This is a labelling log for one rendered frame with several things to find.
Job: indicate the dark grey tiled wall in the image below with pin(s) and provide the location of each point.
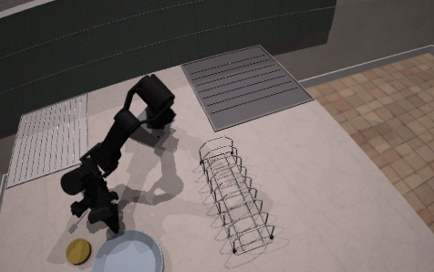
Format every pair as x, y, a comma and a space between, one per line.
52, 50

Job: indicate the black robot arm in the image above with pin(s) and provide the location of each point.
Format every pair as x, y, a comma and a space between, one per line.
107, 153

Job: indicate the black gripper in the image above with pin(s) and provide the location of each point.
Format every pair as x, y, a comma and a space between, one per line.
106, 212

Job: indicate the grey ribbed draining mat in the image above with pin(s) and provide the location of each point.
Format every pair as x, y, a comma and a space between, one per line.
49, 140

